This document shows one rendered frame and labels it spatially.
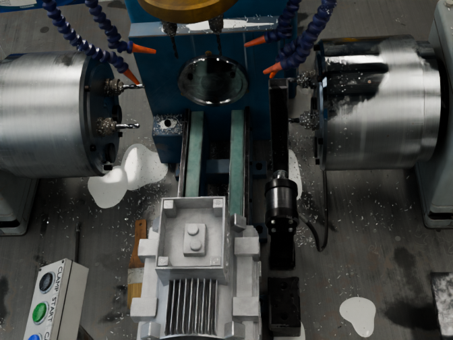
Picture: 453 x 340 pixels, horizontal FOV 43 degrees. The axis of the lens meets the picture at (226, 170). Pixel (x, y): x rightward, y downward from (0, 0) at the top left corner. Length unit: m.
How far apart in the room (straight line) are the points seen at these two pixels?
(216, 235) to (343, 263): 0.40
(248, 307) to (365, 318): 0.35
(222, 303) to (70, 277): 0.25
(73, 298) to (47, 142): 0.30
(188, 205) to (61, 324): 0.26
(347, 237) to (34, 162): 0.64
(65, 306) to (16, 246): 0.44
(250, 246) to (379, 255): 0.39
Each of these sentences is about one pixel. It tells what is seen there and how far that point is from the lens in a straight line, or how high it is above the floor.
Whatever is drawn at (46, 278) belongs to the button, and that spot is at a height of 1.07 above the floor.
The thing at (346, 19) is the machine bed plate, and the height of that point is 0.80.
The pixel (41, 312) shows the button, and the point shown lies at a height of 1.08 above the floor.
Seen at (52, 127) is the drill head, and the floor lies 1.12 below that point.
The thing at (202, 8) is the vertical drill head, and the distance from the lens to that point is 0.89.
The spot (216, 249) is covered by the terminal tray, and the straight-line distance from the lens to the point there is 0.88.
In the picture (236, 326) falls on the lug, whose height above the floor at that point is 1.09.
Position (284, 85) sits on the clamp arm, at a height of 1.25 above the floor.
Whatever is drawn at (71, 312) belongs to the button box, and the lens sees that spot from 0.95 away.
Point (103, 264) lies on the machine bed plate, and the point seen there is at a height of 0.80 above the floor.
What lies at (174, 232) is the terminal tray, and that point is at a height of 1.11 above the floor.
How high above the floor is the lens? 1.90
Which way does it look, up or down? 56 degrees down
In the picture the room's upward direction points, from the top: 9 degrees counter-clockwise
